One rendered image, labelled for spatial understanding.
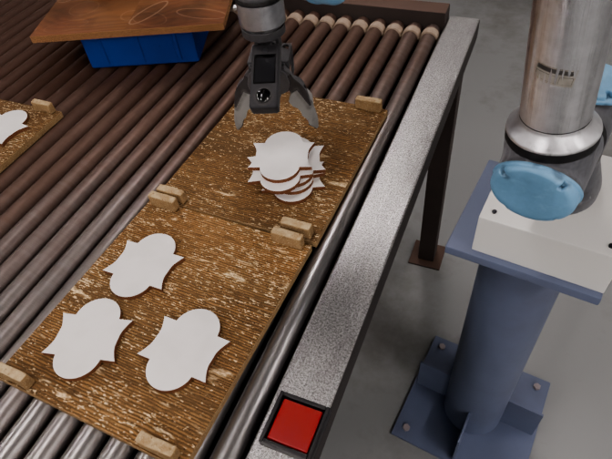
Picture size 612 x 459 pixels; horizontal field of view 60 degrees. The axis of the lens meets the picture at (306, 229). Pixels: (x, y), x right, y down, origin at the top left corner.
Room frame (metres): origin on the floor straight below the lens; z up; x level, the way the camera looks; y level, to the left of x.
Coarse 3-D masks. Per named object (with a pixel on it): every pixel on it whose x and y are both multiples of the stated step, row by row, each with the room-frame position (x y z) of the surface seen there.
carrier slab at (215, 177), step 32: (288, 96) 1.06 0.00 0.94; (224, 128) 0.97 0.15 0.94; (256, 128) 0.95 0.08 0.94; (288, 128) 0.94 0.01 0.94; (320, 128) 0.92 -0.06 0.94; (352, 128) 0.91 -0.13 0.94; (192, 160) 0.87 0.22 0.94; (224, 160) 0.86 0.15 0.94; (320, 160) 0.82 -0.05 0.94; (352, 160) 0.81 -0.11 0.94; (192, 192) 0.77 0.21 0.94; (224, 192) 0.76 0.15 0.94; (256, 192) 0.75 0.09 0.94; (320, 192) 0.73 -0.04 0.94; (256, 224) 0.67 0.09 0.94; (320, 224) 0.64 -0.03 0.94
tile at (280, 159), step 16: (256, 144) 0.84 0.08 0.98; (272, 144) 0.83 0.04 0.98; (288, 144) 0.83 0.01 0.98; (304, 144) 0.82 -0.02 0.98; (256, 160) 0.79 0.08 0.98; (272, 160) 0.78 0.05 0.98; (288, 160) 0.78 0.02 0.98; (304, 160) 0.77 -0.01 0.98; (272, 176) 0.74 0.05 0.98; (288, 176) 0.73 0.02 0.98
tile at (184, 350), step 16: (192, 320) 0.47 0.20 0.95; (208, 320) 0.47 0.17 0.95; (160, 336) 0.45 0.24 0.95; (176, 336) 0.44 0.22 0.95; (192, 336) 0.44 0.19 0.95; (208, 336) 0.44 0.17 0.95; (144, 352) 0.42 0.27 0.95; (160, 352) 0.42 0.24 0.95; (176, 352) 0.41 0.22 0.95; (192, 352) 0.41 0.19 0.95; (208, 352) 0.41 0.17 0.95; (160, 368) 0.39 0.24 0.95; (176, 368) 0.39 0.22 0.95; (192, 368) 0.38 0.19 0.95; (208, 368) 0.38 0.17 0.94; (160, 384) 0.37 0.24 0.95; (176, 384) 0.36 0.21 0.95
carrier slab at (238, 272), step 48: (192, 240) 0.65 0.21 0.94; (240, 240) 0.63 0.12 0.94; (96, 288) 0.57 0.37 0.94; (192, 288) 0.54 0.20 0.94; (240, 288) 0.53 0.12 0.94; (288, 288) 0.52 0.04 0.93; (48, 336) 0.48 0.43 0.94; (144, 336) 0.46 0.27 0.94; (240, 336) 0.43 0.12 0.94; (48, 384) 0.39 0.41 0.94; (96, 384) 0.38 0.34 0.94; (144, 384) 0.37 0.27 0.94; (192, 384) 0.36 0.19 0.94; (192, 432) 0.29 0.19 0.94
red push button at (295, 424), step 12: (288, 408) 0.31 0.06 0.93; (300, 408) 0.31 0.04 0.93; (276, 420) 0.30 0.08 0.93; (288, 420) 0.30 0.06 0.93; (300, 420) 0.29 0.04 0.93; (312, 420) 0.29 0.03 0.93; (276, 432) 0.28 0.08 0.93; (288, 432) 0.28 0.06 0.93; (300, 432) 0.28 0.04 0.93; (312, 432) 0.28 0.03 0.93; (288, 444) 0.26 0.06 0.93; (300, 444) 0.26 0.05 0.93
